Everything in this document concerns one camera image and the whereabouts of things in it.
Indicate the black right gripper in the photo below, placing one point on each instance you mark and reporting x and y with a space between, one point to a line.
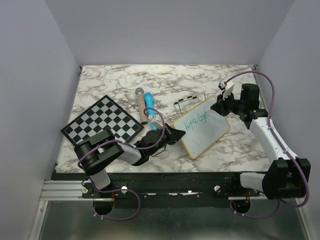
220 106

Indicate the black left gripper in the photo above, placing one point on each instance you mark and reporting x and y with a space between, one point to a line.
173 135

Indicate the yellow framed whiteboard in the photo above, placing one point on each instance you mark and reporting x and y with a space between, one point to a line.
203 127

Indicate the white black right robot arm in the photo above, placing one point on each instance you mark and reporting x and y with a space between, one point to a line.
288 174

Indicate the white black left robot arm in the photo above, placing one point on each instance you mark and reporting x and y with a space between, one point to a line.
97 152

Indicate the blue toy microphone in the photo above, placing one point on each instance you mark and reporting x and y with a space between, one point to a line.
148 98

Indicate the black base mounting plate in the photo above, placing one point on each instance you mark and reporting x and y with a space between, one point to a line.
164 190

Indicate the black white chessboard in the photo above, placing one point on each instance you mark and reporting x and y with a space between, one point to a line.
104 114

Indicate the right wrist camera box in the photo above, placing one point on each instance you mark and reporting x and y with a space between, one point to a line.
226 87

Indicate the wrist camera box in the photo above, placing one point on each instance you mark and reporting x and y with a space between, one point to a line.
156 121
226 87

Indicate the metal wire whiteboard stand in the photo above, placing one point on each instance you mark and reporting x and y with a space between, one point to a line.
177 104

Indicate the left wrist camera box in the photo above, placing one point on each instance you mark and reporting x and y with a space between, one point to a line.
156 121

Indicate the aluminium frame rail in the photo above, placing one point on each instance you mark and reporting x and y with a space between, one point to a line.
63 214

